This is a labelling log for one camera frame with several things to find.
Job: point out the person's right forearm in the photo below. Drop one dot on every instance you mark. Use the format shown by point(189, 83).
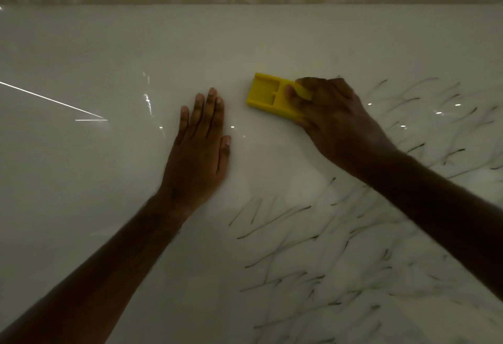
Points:
point(444, 214)

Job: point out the person's left middle finger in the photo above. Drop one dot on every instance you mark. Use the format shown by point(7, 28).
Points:
point(208, 111)

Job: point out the person's left forearm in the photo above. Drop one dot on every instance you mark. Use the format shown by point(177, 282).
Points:
point(98, 277)

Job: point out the person's left hand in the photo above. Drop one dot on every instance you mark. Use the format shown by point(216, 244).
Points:
point(194, 159)

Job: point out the person's right hand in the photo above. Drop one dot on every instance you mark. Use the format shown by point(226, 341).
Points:
point(345, 127)

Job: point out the person's left thumb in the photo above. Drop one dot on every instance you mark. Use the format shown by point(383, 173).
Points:
point(224, 155)

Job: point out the person's left little finger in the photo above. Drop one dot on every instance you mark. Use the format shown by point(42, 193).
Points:
point(182, 123)

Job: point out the glossy white marbled film sheet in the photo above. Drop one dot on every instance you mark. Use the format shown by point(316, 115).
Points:
point(98, 198)

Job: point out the person's right fingers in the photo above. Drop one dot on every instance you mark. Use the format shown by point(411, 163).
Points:
point(314, 98)

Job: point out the yellow plastic scraper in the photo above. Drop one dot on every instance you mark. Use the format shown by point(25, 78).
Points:
point(264, 94)

